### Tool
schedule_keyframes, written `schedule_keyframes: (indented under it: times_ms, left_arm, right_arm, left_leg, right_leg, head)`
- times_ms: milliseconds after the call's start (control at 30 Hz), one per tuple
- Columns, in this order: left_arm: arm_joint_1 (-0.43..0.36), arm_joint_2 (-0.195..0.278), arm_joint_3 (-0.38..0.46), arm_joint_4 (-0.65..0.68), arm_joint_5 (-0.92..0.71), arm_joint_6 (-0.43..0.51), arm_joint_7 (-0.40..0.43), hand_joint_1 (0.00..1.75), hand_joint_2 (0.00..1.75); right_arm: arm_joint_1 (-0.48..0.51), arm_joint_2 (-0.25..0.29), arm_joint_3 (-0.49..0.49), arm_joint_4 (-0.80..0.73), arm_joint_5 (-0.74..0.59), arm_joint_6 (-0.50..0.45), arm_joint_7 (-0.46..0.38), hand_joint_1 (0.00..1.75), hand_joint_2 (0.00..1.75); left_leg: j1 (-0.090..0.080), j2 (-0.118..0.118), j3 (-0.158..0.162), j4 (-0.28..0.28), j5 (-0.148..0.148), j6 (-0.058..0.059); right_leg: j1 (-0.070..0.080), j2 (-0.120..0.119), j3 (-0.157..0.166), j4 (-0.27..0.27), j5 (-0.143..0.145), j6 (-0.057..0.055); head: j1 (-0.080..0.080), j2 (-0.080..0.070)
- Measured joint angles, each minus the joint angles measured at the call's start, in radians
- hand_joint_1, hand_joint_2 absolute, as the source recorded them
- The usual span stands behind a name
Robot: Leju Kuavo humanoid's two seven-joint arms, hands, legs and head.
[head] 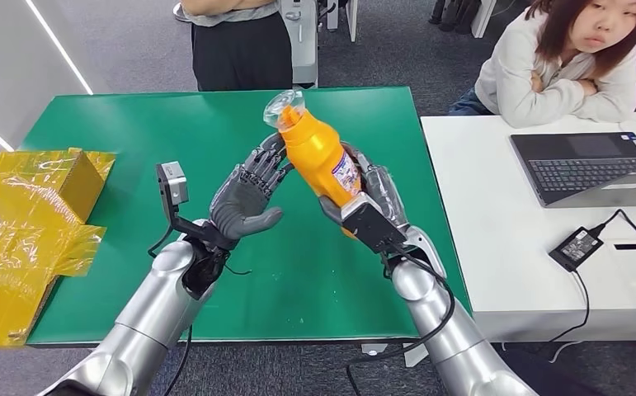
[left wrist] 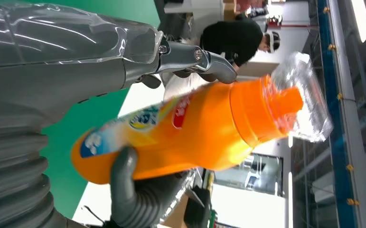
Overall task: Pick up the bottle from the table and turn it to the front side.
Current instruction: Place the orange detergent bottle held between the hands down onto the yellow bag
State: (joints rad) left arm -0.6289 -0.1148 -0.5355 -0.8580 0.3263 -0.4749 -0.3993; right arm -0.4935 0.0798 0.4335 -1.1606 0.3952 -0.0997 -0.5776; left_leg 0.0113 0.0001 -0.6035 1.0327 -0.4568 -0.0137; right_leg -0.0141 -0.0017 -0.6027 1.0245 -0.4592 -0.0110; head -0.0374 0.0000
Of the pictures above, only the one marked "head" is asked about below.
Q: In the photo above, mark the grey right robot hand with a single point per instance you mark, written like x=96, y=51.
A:
x=383, y=188

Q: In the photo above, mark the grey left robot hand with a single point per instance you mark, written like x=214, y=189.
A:
x=241, y=202

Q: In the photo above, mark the orange bottle with clear cap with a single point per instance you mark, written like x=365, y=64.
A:
x=312, y=153

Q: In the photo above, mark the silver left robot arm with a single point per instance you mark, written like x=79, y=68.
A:
x=148, y=311

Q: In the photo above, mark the standing person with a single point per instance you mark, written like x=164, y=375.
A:
x=241, y=54

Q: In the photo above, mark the grey machine column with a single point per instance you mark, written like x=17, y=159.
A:
x=302, y=49

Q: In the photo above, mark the white table foot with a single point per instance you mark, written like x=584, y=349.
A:
x=373, y=350
x=411, y=358

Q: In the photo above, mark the white furniture legs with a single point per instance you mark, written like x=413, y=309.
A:
x=352, y=19

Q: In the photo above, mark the sitting person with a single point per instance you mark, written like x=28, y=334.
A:
x=525, y=82

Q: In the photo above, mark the white desk leg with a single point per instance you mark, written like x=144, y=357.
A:
x=482, y=19

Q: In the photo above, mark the black power adapter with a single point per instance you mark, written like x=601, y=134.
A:
x=575, y=250

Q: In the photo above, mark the dark grey laptop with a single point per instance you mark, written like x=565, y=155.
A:
x=585, y=172

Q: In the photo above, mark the yellow taped cardboard box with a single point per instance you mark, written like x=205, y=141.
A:
x=17, y=229

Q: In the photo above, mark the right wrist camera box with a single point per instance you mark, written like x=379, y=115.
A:
x=372, y=224

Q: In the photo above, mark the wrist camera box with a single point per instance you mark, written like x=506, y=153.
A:
x=372, y=224
x=173, y=186

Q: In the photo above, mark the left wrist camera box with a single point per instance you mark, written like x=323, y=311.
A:
x=173, y=186

